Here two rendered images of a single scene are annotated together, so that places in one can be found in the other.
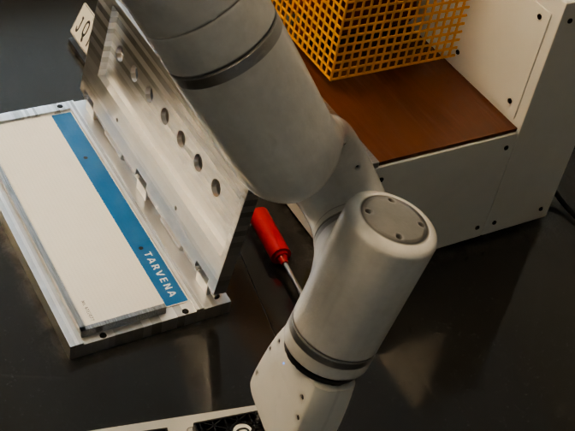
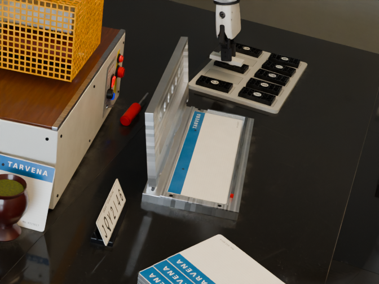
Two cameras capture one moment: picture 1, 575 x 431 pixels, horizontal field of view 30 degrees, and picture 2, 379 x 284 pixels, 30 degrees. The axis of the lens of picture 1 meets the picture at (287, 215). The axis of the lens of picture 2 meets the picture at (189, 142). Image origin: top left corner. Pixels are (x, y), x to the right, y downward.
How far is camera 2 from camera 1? 2.46 m
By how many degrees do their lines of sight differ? 100
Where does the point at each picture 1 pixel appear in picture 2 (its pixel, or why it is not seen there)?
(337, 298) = not seen: outside the picture
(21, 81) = (170, 235)
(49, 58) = (136, 242)
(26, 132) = (202, 192)
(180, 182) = (174, 103)
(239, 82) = not seen: outside the picture
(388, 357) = (133, 79)
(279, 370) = (235, 15)
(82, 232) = (215, 145)
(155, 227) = (180, 133)
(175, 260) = (184, 121)
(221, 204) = (180, 73)
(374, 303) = not seen: outside the picture
